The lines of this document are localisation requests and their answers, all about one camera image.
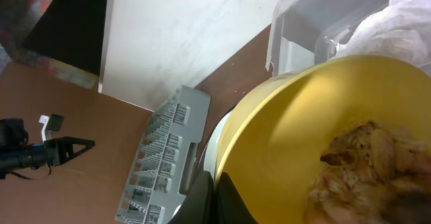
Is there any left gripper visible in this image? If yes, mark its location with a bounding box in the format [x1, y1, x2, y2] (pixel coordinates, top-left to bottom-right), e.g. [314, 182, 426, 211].
[1, 118, 95, 180]

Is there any grey plate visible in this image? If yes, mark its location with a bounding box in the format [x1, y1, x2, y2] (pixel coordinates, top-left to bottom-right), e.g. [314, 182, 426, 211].
[169, 109, 232, 223]

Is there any yellow bowl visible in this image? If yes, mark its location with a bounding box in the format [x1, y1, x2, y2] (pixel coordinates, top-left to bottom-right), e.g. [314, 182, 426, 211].
[215, 56, 430, 223]

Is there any food scraps pile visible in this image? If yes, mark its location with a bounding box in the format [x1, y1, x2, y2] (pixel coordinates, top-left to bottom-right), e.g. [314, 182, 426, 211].
[304, 121, 430, 224]

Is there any white napkin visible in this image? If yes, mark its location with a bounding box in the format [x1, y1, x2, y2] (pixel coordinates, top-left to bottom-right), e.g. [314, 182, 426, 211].
[335, 0, 430, 75]

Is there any grey dishwasher rack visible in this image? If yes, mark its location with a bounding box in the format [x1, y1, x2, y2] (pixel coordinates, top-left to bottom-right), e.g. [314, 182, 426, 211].
[115, 86, 211, 224]

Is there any round black tray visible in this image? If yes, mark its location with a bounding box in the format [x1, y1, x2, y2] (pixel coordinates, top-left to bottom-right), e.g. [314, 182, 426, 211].
[169, 171, 257, 224]

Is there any clear plastic bin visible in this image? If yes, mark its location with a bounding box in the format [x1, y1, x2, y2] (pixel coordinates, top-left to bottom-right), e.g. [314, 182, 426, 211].
[266, 0, 389, 76]

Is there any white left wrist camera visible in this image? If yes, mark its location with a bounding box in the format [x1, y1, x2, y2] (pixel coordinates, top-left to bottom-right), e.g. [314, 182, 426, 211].
[39, 114, 64, 141]

